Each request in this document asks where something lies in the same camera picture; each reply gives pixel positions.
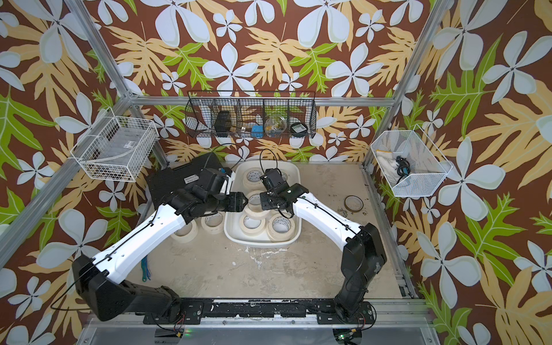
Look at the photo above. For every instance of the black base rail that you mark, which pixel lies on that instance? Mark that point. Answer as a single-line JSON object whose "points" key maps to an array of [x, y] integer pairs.
{"points": [[193, 311]]}

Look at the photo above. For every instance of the masking tape roll two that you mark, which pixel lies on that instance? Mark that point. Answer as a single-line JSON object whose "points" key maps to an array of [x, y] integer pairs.
{"points": [[213, 224]]}

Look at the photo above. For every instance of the blue box in basket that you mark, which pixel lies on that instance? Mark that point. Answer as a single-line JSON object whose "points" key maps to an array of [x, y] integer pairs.
{"points": [[257, 131]]}

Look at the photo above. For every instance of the masking tape roll one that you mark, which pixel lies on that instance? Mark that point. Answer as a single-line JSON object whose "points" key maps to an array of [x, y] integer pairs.
{"points": [[186, 234]]}

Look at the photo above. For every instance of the white plastic storage box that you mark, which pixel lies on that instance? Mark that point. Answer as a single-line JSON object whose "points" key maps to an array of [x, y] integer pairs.
{"points": [[232, 230]]}

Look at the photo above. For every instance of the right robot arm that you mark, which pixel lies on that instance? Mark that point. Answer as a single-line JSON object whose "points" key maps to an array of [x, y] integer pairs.
{"points": [[363, 253]]}

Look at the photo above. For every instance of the masking tape roll five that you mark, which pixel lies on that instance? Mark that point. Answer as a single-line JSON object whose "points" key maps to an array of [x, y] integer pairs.
{"points": [[252, 179]]}

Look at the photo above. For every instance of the white wire basket left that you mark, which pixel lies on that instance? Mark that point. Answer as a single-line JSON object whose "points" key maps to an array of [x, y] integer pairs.
{"points": [[117, 150]]}

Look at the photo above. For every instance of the black box in basket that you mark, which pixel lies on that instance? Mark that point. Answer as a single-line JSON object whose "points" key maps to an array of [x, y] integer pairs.
{"points": [[223, 123]]}

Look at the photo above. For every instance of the white mesh basket right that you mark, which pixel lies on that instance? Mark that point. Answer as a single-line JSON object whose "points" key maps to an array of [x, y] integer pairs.
{"points": [[411, 162]]}

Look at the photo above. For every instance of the black plastic tool case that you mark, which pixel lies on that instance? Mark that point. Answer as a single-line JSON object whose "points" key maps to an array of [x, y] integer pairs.
{"points": [[171, 181]]}

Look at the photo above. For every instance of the masking tape roll four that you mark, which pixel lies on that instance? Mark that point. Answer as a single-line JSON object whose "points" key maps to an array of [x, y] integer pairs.
{"points": [[252, 227]]}

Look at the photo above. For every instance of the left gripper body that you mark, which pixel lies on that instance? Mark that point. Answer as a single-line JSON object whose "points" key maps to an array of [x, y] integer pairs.
{"points": [[230, 202]]}

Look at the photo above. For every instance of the masking tape roll three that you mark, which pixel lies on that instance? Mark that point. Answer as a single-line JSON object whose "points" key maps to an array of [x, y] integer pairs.
{"points": [[254, 208]]}

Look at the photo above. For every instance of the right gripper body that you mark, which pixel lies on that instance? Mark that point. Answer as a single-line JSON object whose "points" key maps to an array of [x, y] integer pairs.
{"points": [[269, 201]]}

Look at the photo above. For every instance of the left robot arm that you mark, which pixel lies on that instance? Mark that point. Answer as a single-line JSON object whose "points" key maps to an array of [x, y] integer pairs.
{"points": [[180, 197]]}

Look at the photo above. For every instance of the black wire basket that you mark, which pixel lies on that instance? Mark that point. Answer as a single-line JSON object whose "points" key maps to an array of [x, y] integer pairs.
{"points": [[290, 114]]}

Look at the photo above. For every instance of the masking tape roll six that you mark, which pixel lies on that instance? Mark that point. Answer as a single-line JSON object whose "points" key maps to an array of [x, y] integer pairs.
{"points": [[281, 229]]}

